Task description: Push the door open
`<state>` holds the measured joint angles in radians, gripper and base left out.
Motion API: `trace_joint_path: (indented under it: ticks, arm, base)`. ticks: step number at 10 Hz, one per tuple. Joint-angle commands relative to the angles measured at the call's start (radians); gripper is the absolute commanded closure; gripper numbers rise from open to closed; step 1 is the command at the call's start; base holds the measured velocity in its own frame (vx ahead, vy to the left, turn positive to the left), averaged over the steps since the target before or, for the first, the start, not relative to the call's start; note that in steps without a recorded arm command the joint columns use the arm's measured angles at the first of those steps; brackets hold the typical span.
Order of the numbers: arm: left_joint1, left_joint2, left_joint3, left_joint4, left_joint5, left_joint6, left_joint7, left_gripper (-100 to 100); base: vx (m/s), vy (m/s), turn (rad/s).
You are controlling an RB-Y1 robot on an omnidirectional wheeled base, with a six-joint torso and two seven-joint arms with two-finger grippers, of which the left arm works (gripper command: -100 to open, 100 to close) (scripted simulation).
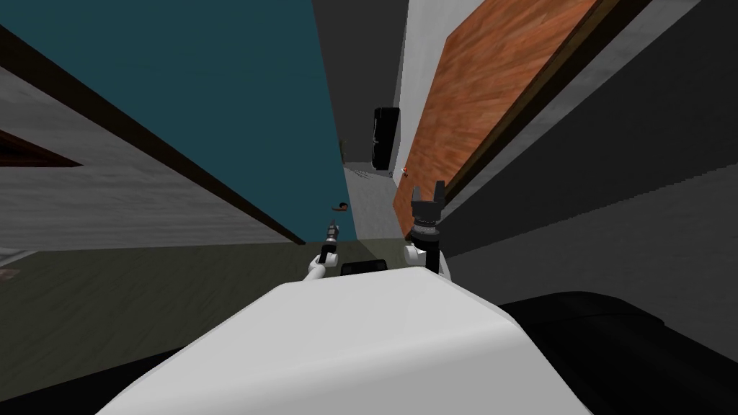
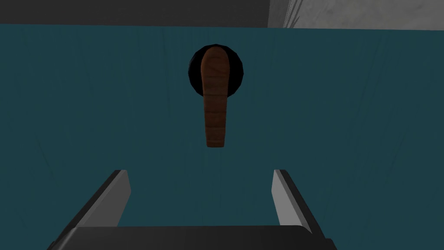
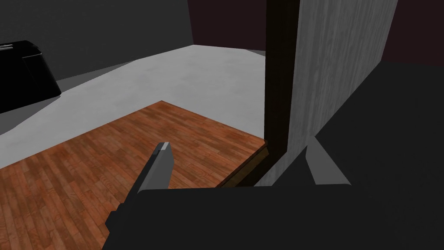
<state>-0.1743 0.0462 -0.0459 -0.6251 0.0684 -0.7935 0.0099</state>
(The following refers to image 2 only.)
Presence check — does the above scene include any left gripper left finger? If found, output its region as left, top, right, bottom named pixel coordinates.
left=68, top=169, right=132, bottom=235

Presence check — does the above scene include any brown and black door handle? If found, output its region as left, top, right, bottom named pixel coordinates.
left=188, top=44, right=245, bottom=148

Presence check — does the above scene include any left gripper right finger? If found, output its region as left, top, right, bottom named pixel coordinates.
left=271, top=169, right=326, bottom=239

